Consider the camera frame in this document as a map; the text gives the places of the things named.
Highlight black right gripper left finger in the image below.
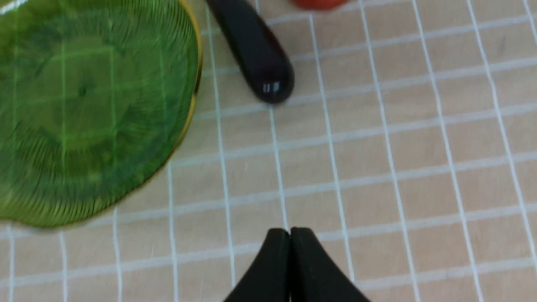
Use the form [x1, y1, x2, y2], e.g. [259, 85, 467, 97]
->
[225, 228, 290, 302]

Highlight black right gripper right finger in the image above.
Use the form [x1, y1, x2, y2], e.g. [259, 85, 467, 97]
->
[289, 227, 369, 302]

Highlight dark purple eggplant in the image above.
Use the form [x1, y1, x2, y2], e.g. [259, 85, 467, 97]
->
[207, 0, 295, 104]

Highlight red yellow tomato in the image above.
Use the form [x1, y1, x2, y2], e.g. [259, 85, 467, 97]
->
[290, 0, 348, 11]

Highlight tan checkered tablecloth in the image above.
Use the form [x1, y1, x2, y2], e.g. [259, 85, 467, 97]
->
[1, 0, 536, 302]

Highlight green glass plate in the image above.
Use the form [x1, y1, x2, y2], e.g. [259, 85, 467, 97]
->
[0, 0, 203, 228]

